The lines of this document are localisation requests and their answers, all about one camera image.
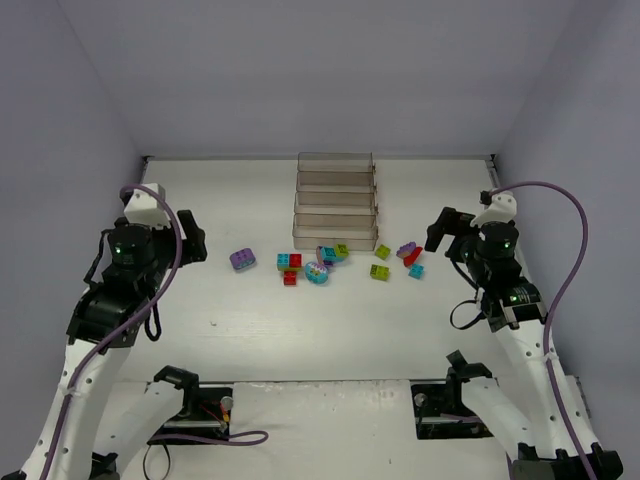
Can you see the purple rounded lego brick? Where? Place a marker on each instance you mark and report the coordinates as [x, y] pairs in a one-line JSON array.
[[242, 259]]

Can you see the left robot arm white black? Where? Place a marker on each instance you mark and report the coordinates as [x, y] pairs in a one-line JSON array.
[[102, 332]]

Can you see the purple butterfly lego piece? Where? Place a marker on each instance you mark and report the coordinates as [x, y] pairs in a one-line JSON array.
[[322, 260]]

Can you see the clear bin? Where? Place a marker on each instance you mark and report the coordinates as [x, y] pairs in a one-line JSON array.
[[357, 232], [335, 203], [335, 162], [336, 182]]

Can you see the red lego brick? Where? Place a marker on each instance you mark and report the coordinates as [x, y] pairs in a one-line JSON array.
[[295, 262], [290, 278]]

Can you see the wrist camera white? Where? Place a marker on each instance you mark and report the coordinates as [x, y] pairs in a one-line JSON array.
[[500, 207], [141, 208]]

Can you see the red lego brick upper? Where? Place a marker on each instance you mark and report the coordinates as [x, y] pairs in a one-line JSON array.
[[295, 262]]

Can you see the clear bin farthest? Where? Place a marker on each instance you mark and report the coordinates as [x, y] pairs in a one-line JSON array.
[[335, 162]]

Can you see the clear bin nearest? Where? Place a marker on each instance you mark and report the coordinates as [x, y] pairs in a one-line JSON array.
[[357, 232]]

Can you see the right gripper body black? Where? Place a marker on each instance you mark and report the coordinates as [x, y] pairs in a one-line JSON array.
[[447, 226]]

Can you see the blue green lego brick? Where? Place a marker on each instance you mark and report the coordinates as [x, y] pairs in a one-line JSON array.
[[283, 262]]

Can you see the red curved lego piece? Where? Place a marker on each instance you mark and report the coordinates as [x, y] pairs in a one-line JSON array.
[[411, 259]]

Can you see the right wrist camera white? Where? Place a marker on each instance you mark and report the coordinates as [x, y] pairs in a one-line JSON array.
[[500, 207]]

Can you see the red lego brick lower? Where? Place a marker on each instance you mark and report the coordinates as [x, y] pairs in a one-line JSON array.
[[290, 278]]

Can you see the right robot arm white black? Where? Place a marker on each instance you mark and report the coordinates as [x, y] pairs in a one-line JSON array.
[[549, 439]]

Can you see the green wide lego brick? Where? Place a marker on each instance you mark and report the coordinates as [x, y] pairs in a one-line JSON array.
[[379, 272]]

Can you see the green lego brick center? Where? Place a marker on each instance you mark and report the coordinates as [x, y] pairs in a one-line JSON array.
[[341, 252]]

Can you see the blue small lego brick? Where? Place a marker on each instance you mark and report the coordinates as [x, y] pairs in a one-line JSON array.
[[416, 271]]

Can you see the blue oval flower lego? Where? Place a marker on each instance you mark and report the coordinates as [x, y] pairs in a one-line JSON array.
[[316, 273]]

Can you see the blue lego brick center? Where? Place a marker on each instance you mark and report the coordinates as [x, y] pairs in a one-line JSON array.
[[329, 253]]

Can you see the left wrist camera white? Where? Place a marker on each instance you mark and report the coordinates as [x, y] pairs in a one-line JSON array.
[[141, 208]]

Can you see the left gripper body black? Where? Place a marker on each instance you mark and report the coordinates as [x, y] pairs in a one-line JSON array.
[[191, 235]]

